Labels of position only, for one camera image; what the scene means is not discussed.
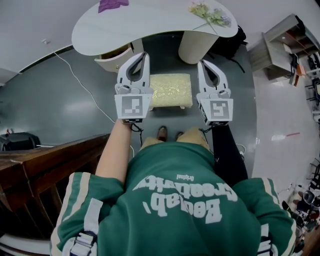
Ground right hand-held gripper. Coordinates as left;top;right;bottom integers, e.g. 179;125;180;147
195;59;235;127

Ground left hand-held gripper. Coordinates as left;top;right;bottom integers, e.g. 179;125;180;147
114;51;154;124

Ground cream cushioned stool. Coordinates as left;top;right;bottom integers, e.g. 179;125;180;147
149;73;194;111

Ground white kidney-shaped table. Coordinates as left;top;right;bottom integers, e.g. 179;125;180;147
71;0;239;75

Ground person's right forearm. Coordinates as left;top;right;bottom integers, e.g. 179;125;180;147
211;124;249;188

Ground person's left forearm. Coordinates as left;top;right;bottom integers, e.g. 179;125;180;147
95;121;133;186

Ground black backpack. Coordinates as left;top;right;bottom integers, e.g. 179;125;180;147
208;24;248;74

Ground person's khaki trousers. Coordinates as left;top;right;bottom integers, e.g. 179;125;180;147
139;127;211;152

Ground artificial flower bouquet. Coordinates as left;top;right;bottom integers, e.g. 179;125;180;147
188;1;232;35

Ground grey wooden shelf unit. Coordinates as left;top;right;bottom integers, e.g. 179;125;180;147
246;13;320;81

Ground purple cloth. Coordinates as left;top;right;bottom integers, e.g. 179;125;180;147
97;0;130;14

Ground person's green jersey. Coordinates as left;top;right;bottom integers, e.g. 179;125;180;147
49;141;298;256

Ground black bag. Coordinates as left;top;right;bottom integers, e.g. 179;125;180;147
0;131;41;152

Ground black equipment clutter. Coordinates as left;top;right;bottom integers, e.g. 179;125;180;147
281;157;320;253

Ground white curved stair plinth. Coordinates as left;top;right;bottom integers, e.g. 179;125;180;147
0;232;55;256

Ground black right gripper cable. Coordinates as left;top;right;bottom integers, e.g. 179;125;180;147
198;125;214;152

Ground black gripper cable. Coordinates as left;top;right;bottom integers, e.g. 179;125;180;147
130;122;145;152
198;125;214;152

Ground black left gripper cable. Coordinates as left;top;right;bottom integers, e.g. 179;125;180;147
130;122;145;152

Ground white floor cable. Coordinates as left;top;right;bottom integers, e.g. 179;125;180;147
53;51;118;124

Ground white shoulder strap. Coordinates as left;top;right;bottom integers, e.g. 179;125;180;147
257;223;272;256
71;198;104;256

